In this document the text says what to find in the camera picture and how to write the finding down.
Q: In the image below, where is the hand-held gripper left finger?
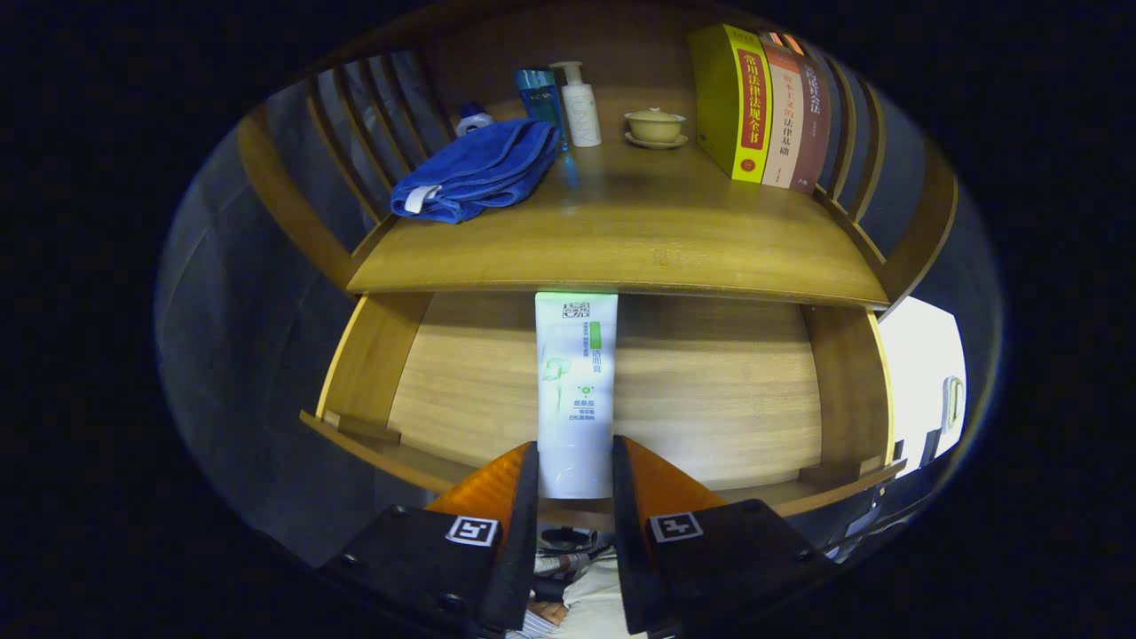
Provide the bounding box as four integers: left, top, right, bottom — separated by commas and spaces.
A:
319, 441, 540, 635

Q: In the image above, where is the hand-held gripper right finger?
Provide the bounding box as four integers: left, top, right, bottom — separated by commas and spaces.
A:
611, 435, 840, 635

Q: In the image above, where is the brown wooden drawer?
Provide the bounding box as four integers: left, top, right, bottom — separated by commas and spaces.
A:
299, 291, 908, 551

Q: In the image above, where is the white green cleanser tube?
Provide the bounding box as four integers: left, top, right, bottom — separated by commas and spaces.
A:
534, 291, 619, 501

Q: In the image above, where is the white drawer unit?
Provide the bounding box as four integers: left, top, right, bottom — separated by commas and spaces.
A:
874, 296, 968, 480

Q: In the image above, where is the wooden countertop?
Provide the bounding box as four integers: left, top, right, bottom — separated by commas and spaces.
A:
346, 93, 891, 310

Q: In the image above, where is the brown wooden cabinet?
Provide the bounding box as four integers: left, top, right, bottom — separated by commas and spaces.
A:
235, 0, 959, 312

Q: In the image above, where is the person's beige clothing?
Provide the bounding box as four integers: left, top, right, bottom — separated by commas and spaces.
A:
506, 550, 649, 638

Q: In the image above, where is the blue folded towel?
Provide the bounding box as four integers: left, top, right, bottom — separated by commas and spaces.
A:
390, 118, 562, 225

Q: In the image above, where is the beige lidded teacup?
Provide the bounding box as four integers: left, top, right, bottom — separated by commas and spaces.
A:
623, 107, 689, 150

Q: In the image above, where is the small white blue bottle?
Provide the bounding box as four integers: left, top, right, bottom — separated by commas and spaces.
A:
455, 100, 495, 137

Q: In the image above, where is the brown book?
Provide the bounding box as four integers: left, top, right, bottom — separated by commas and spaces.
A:
785, 40, 832, 194

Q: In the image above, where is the orange and white book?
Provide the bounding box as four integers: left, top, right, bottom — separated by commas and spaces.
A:
759, 34, 806, 189

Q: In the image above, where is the yellow book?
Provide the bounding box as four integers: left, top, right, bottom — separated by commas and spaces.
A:
688, 24, 775, 185

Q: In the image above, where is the white pump bottle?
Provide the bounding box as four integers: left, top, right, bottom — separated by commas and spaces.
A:
549, 60, 603, 148

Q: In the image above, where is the teal bottle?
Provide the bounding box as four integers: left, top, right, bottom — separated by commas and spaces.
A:
515, 68, 569, 152

